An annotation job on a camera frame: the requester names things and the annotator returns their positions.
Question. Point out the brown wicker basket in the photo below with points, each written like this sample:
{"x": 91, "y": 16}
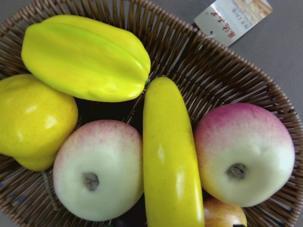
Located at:
{"x": 207, "y": 74}

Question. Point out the yellow starfruit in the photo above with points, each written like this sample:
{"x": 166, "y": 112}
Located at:
{"x": 86, "y": 58}

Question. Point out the pink white peach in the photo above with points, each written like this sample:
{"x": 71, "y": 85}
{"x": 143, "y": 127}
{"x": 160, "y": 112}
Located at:
{"x": 245, "y": 154}

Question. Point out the yellow lemon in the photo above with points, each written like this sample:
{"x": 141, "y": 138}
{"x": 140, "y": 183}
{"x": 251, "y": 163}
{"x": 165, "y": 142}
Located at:
{"x": 35, "y": 120}

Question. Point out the paper price tag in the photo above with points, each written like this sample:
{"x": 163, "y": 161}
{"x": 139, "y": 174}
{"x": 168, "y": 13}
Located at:
{"x": 228, "y": 20}

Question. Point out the yellow red mango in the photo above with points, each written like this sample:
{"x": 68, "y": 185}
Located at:
{"x": 220, "y": 214}

